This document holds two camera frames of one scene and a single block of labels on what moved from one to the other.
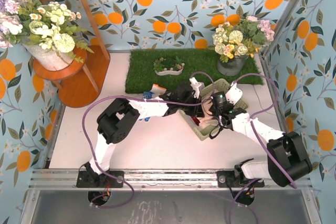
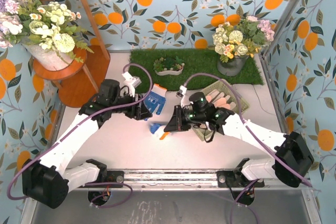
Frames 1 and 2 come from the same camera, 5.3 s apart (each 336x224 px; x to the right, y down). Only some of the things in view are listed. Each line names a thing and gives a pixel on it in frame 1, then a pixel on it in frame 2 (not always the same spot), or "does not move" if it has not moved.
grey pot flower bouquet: (235, 43) does not move
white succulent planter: (174, 66) does not move
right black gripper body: (214, 106) → (178, 118)
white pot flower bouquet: (45, 31) does not move
